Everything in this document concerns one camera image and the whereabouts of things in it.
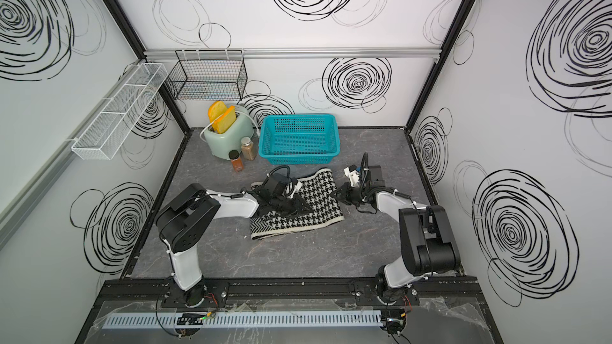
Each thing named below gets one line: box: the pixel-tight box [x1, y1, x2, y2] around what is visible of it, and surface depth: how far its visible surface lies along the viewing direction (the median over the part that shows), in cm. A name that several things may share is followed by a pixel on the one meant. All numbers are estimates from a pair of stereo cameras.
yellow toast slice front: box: [211, 105, 237, 134], surface depth 99 cm
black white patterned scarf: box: [250, 168, 345, 240], surface depth 88 cm
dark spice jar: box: [227, 149, 245, 173], surface depth 101 cm
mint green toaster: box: [204, 104, 255, 161], surface depth 103 cm
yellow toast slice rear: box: [207, 100, 228, 124], surface depth 99 cm
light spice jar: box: [240, 136, 256, 161], surface depth 104 cm
